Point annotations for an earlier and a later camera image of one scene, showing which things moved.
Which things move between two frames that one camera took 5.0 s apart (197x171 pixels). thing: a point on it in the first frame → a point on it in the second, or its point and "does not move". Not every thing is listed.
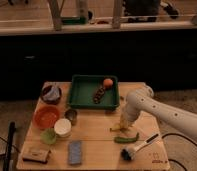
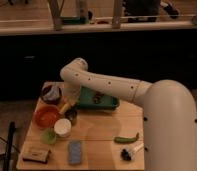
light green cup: x=48 y=136 does not move
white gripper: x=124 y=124 → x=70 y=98
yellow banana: x=115 y=128 → x=64 y=107
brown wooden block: x=38 y=154 does not move
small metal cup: x=71 y=114 does not move
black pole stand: x=9 y=161 does not move
